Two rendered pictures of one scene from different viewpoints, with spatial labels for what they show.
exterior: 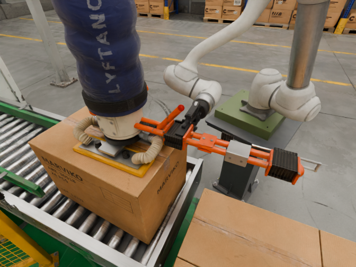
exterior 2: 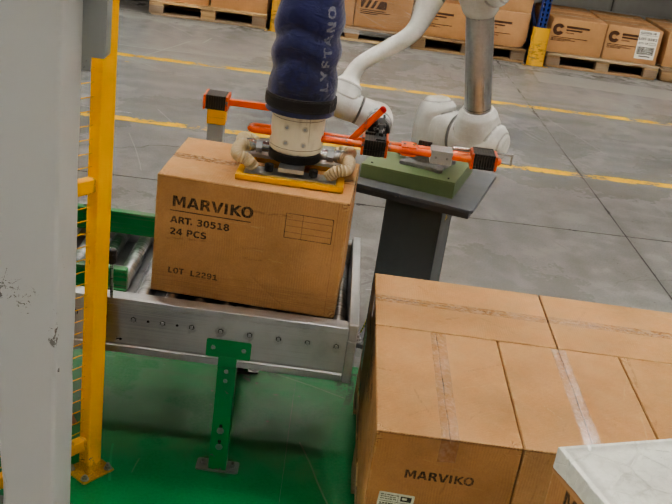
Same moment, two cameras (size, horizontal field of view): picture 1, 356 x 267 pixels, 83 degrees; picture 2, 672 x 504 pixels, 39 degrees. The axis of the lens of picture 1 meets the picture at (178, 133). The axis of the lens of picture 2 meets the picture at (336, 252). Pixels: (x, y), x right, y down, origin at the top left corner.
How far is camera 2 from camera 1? 251 cm
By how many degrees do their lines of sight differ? 27
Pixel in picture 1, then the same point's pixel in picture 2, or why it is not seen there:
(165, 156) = (351, 181)
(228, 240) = (433, 309)
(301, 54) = (477, 69)
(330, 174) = not seen: hidden behind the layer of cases
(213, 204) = (396, 285)
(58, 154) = (219, 181)
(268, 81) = (440, 110)
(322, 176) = not seen: hidden behind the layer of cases
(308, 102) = (494, 130)
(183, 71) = (347, 86)
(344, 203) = not seen: hidden behind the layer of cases
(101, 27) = (331, 31)
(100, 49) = (325, 49)
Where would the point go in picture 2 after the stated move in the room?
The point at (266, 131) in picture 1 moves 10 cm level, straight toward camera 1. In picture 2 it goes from (449, 183) to (448, 191)
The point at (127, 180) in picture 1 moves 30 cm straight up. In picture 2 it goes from (327, 195) to (340, 101)
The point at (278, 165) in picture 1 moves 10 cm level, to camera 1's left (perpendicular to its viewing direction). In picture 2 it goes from (480, 154) to (452, 154)
